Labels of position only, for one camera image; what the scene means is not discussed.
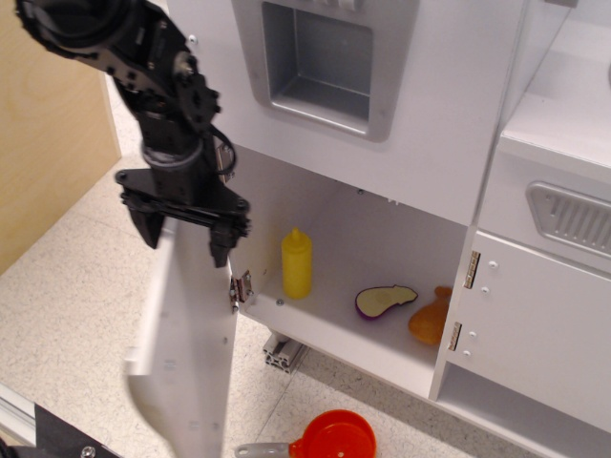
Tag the orange measuring cup grey handle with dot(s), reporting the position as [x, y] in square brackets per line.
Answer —
[335, 433]

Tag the light plywood board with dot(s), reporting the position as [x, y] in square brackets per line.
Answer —
[57, 136]

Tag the toy eggplant half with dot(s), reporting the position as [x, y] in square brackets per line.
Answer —
[372, 303]

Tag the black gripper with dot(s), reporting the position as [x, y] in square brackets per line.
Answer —
[185, 188]

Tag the grey vent panel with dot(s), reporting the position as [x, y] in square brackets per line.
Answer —
[569, 217]

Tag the orange toy chicken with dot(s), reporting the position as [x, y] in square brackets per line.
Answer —
[427, 324]

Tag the yellow mustard bottle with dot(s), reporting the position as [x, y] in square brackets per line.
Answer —
[296, 251]

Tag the white lower cabinet door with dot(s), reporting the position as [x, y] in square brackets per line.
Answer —
[538, 326]

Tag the upper metal door hinge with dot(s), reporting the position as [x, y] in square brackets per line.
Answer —
[226, 162]

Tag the aluminium extrusion foot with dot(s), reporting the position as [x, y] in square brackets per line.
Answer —
[283, 353]

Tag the aluminium frame rail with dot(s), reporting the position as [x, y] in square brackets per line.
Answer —
[18, 423]

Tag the lower metal door hinge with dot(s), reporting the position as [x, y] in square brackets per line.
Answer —
[240, 290]

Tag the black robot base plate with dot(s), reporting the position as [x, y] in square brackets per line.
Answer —
[58, 438]

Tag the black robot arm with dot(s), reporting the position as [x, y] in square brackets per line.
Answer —
[158, 79]

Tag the metal door hinge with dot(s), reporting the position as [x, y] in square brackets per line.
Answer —
[240, 290]
[226, 162]

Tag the grey ice dispenser panel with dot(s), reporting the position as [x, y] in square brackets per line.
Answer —
[338, 63]

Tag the white toy fridge cabinet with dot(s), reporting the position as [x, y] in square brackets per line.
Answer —
[386, 213]

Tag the white low fridge door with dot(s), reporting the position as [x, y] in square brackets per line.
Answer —
[178, 374]

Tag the white toy oven cabinet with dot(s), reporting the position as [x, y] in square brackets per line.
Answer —
[558, 133]

